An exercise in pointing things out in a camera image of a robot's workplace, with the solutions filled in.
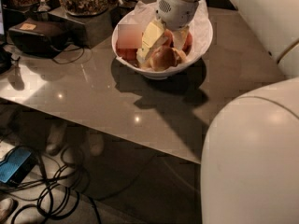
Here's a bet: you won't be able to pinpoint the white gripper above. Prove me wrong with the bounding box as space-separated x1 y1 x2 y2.
136 0 199 62

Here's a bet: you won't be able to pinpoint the red apple with sticker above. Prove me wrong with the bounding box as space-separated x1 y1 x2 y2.
164 29 173 47

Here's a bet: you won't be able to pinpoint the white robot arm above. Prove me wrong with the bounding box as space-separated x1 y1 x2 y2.
172 0 299 224

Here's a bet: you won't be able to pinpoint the red apple right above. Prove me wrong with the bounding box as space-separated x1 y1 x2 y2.
183 33 192 52

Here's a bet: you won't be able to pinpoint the yellow red apple front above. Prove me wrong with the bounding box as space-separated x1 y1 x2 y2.
149 46 176 72

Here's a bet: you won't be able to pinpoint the pale apple front right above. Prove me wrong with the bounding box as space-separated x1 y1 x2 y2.
173 48 186 65

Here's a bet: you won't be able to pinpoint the yellow apple front left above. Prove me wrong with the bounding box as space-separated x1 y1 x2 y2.
138 59 151 70

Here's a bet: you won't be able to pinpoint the red apple left front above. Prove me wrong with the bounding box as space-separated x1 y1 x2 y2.
116 49 136 61

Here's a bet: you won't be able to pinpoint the white bowl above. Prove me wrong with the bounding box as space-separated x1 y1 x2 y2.
111 0 214 80

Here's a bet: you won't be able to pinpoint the dark square jar stand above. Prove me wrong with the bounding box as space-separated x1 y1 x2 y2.
49 7 113 49

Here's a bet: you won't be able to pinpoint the black card terminal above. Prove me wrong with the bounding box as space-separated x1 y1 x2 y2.
8 19 69 58

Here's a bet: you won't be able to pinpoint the metal scoop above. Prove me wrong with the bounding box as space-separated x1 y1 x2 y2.
37 0 50 12

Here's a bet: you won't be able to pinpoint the blue box on floor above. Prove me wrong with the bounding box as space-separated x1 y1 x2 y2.
0 148 34 187

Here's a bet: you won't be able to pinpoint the white shoe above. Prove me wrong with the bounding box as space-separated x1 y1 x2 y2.
0 198 14 223

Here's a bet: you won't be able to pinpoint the black terminal cable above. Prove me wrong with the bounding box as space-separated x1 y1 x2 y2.
50 45 86 65

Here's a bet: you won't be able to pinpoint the black floor cables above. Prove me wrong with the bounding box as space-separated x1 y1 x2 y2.
0 143 102 224

